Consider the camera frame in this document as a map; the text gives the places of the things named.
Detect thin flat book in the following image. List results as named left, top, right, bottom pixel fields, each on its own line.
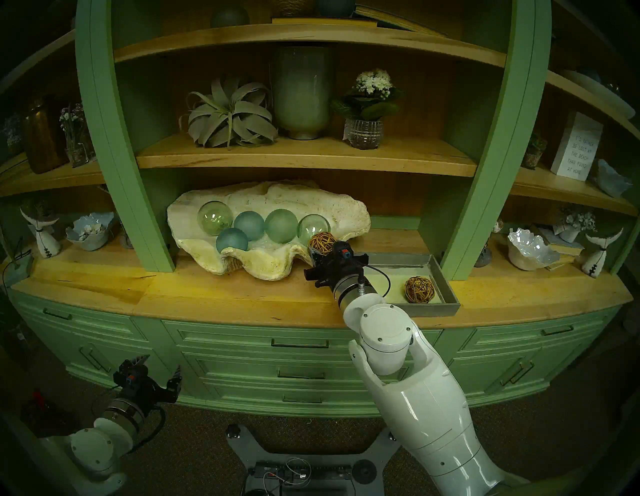
left=271, top=17, right=378, bottom=27

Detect white flower pot with tag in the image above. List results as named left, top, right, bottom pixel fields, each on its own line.
left=552, top=204, right=597, bottom=244

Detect ruffled bowl with shells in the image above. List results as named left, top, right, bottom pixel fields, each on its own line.
left=65, top=212, right=116, bottom=252

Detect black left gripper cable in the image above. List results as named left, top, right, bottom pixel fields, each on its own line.
left=131, top=406, right=167, bottom=453

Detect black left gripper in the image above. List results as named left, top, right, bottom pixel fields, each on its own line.
left=113, top=354, right=183, bottom=407

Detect brown wicker ball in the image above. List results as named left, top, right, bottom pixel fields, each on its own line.
left=404, top=276, right=436, bottom=304
left=308, top=231, right=337, bottom=256

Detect grey air plant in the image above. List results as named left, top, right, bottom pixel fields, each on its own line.
left=179, top=75, right=279, bottom=150

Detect white flowers in glass pot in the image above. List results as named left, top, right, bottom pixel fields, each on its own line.
left=330, top=69, right=403, bottom=151

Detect old leaning book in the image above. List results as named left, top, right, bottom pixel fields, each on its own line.
left=354, top=4, right=448, bottom=37

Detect small flowers in glass vase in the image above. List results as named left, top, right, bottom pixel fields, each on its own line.
left=59, top=102, right=96, bottom=168

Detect giant clam shell bowl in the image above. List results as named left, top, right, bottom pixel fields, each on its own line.
left=166, top=180, right=372, bottom=282

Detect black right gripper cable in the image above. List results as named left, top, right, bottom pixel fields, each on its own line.
left=356, top=264, right=392, bottom=299

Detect small succulent pot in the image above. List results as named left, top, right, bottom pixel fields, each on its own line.
left=521, top=132, right=548, bottom=171

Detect grey square tray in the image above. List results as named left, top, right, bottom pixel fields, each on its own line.
left=357, top=252, right=461, bottom=318

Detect white text sign block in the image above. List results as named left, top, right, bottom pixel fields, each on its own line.
left=550, top=111, right=604, bottom=182

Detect pale blue book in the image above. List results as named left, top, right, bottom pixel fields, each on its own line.
left=539, top=227, right=586, bottom=257

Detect white whale tail figurine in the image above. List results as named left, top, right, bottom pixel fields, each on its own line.
left=20, top=207, right=62, bottom=259
left=581, top=227, right=624, bottom=278

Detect green wooden shelf cabinet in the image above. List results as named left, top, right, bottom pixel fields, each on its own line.
left=0, top=0, right=640, bottom=419

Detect frosted blue glass ball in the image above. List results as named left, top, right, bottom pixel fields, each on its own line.
left=233, top=210, right=266, bottom=242
left=215, top=227, right=250, bottom=253

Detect black electronics box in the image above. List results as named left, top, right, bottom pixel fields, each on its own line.
left=248, top=462, right=353, bottom=493

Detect brown glass jar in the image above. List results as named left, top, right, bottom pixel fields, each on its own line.
left=22, top=97, right=68, bottom=175

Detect frosted green glass ball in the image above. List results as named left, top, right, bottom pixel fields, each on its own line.
left=264, top=209, right=298, bottom=245

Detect white ruffled bowl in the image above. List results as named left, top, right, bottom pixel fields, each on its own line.
left=507, top=228, right=561, bottom=272

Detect dark grey sphere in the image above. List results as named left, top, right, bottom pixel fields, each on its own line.
left=210, top=5, right=250, bottom=28

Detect pale blue ruffled bowl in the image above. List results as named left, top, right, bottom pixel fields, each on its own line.
left=594, top=159, right=633, bottom=198

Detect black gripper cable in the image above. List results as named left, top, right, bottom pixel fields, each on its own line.
left=356, top=264, right=392, bottom=299
left=131, top=406, right=167, bottom=453

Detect pale green ceramic vase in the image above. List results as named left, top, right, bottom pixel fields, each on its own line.
left=271, top=45, right=335, bottom=141

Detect clear glass ball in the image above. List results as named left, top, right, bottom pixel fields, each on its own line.
left=197, top=200, right=234, bottom=237
left=296, top=214, right=331, bottom=246

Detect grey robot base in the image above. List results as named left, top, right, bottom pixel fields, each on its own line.
left=225, top=424, right=404, bottom=496

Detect woven basket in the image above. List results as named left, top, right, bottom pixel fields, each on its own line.
left=272, top=0, right=317, bottom=18

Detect teal block wire ornament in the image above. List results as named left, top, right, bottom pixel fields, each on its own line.
left=1, top=236, right=35, bottom=288

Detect large oval platter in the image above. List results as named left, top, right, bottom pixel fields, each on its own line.
left=560, top=67, right=637, bottom=121

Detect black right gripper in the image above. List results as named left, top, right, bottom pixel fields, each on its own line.
left=304, top=249, right=371, bottom=290

